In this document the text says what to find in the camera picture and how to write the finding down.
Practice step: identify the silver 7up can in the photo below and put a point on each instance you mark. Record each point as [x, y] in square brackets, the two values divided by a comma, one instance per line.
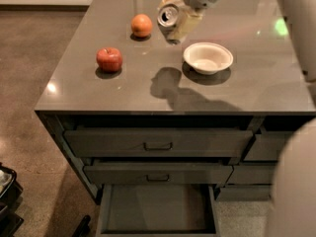
[168, 23]

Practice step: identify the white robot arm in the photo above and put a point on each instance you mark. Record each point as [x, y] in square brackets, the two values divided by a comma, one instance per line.
[292, 211]

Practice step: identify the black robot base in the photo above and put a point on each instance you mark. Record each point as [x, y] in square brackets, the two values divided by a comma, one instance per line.
[10, 191]

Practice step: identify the grey counter cabinet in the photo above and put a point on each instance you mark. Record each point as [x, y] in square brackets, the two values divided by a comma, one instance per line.
[156, 88]

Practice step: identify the top right grey drawer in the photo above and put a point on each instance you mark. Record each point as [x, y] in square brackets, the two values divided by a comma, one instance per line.
[267, 145]

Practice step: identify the grey drawer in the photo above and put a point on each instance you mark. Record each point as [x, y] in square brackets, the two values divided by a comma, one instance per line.
[251, 175]
[157, 142]
[242, 193]
[132, 173]
[267, 145]

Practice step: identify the top left grey drawer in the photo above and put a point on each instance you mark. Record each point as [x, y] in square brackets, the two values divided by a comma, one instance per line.
[157, 142]

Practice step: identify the middle right grey drawer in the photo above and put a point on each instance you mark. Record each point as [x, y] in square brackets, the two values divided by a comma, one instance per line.
[251, 175]

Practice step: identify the middle left grey drawer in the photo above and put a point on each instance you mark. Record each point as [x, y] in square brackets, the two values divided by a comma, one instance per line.
[132, 173]

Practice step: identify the bottom right grey drawer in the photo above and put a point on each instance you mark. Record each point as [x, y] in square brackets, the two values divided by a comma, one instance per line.
[242, 193]

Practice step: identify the bottom left open drawer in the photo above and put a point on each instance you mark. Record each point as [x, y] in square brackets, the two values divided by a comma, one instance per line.
[157, 211]

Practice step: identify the orange fruit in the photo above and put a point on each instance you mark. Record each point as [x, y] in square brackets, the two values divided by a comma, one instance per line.
[141, 26]

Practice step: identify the white paper bowl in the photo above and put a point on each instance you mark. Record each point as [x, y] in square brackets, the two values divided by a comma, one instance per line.
[208, 58]

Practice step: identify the red apple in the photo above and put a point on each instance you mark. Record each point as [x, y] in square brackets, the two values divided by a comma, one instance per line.
[109, 59]

